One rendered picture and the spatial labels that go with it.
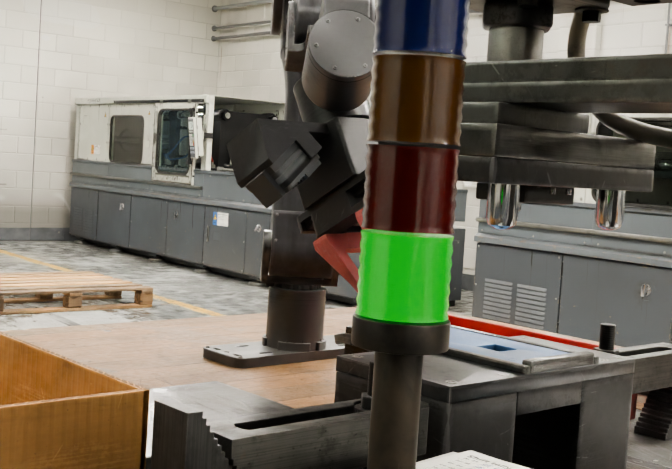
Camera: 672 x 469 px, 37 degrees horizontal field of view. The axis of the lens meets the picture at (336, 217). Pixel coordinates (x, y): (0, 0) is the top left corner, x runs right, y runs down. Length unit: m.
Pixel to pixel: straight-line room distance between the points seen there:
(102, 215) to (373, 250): 11.08
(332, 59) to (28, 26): 11.47
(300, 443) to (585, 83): 0.27
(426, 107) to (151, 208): 10.09
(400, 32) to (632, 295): 5.69
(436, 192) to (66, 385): 0.37
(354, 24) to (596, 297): 5.50
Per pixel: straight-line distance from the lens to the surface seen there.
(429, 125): 0.39
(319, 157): 0.78
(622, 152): 0.72
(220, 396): 0.82
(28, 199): 12.17
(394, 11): 0.40
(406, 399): 0.41
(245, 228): 8.98
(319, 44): 0.76
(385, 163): 0.39
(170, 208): 10.12
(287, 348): 1.08
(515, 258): 6.60
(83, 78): 12.41
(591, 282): 6.23
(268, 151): 0.74
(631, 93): 0.60
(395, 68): 0.39
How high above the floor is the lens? 1.11
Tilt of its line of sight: 3 degrees down
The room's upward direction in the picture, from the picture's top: 4 degrees clockwise
